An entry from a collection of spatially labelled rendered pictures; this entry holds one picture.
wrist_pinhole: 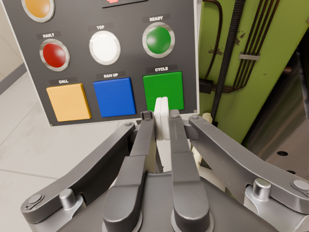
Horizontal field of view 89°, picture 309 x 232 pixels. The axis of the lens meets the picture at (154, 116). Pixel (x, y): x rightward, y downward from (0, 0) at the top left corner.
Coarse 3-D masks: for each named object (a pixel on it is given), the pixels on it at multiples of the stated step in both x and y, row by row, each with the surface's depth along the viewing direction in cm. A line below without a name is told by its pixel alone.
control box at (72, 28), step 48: (0, 0) 28; (96, 0) 27; (144, 0) 26; (192, 0) 26; (144, 48) 29; (192, 48) 28; (48, 96) 33; (96, 96) 33; (144, 96) 32; (192, 96) 31
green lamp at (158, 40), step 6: (150, 30) 27; (156, 30) 27; (162, 30) 27; (150, 36) 28; (156, 36) 28; (162, 36) 28; (168, 36) 28; (150, 42) 28; (156, 42) 28; (162, 42) 28; (168, 42) 28; (150, 48) 28; (156, 48) 28; (162, 48) 28
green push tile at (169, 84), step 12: (180, 72) 29; (144, 84) 30; (156, 84) 30; (168, 84) 30; (180, 84) 30; (156, 96) 31; (168, 96) 31; (180, 96) 31; (168, 108) 32; (180, 108) 32
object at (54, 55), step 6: (48, 48) 29; (54, 48) 29; (60, 48) 29; (48, 54) 30; (54, 54) 30; (60, 54) 30; (48, 60) 30; (54, 60) 30; (60, 60) 30; (54, 66) 31; (60, 66) 31
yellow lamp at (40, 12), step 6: (30, 0) 27; (36, 0) 27; (42, 0) 27; (48, 0) 27; (30, 6) 27; (36, 6) 27; (42, 6) 27; (48, 6) 27; (30, 12) 28; (36, 12) 27; (42, 12) 27; (48, 12) 27
